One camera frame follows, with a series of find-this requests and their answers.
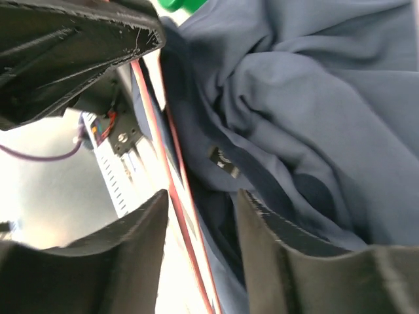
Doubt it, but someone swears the blue tank top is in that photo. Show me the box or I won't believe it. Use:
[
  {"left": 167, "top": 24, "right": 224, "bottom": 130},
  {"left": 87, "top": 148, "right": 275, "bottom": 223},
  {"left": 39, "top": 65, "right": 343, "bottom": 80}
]
[{"left": 160, "top": 1, "right": 418, "bottom": 313}]

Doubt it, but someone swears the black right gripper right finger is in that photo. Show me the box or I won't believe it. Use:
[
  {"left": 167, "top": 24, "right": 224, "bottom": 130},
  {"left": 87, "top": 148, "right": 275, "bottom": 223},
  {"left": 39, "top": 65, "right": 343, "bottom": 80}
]
[{"left": 236, "top": 190, "right": 418, "bottom": 313}]

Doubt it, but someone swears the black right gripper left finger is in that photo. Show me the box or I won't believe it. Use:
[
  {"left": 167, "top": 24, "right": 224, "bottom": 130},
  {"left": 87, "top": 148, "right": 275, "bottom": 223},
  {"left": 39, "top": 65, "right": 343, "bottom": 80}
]
[{"left": 1, "top": 190, "right": 168, "bottom": 314}]

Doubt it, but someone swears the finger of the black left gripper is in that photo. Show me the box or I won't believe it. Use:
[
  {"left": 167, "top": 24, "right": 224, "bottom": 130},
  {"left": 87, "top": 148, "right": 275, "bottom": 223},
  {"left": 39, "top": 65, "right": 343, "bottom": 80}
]
[{"left": 1, "top": 1, "right": 166, "bottom": 131}]

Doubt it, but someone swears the green plastic bin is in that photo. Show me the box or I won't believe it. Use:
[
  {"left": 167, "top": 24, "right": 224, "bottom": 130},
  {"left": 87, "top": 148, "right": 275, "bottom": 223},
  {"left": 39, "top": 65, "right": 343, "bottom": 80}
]
[{"left": 158, "top": 0, "right": 206, "bottom": 14}]

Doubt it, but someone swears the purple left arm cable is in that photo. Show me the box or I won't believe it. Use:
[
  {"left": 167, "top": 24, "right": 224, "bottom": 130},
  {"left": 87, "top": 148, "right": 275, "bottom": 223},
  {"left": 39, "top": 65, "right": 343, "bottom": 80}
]
[{"left": 0, "top": 120, "right": 88, "bottom": 163}]

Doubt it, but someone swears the perforated white cable duct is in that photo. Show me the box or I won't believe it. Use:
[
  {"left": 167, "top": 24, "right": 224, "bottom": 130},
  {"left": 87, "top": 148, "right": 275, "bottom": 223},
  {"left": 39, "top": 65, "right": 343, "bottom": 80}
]
[{"left": 81, "top": 112, "right": 139, "bottom": 218}]

